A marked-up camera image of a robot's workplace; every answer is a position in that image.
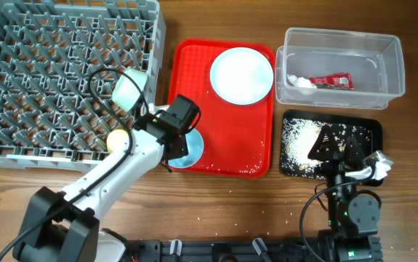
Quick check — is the light blue bowl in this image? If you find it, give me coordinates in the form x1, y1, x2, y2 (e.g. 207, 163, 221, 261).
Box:
169, 129, 204, 169

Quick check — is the light blue plate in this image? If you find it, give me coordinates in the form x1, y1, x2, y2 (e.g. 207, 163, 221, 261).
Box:
209, 47, 274, 106

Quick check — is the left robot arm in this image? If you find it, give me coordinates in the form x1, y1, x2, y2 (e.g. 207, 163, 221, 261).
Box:
11, 95, 201, 262

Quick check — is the white napkin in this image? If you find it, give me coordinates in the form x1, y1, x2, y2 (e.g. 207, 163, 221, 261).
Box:
286, 74, 317, 89

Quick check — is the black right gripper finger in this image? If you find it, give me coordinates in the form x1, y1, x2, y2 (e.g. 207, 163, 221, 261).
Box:
308, 125, 342, 161
343, 135, 365, 170

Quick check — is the black waste bin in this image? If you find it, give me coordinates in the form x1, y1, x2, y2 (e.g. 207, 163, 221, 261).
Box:
279, 109, 383, 180

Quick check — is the yellow plastic cup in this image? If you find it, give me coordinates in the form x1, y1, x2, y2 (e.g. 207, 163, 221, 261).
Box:
106, 129, 129, 153

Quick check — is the light green bowl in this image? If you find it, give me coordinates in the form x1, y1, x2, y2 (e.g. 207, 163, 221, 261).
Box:
112, 68, 148, 112

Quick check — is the grey plastic dishwasher rack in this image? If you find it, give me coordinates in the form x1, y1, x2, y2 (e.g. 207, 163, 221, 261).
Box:
0, 0, 166, 172

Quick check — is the clear plastic storage bin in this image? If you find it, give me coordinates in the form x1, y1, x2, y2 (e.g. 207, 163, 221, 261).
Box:
275, 28, 406, 110

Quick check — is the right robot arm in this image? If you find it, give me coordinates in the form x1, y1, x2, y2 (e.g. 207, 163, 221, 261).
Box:
300, 125, 393, 261

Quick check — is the red plastic tray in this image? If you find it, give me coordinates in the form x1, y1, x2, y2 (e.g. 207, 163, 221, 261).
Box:
167, 39, 275, 178

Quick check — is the red sauce packet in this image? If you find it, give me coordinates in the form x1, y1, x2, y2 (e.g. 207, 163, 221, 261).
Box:
309, 73, 353, 90

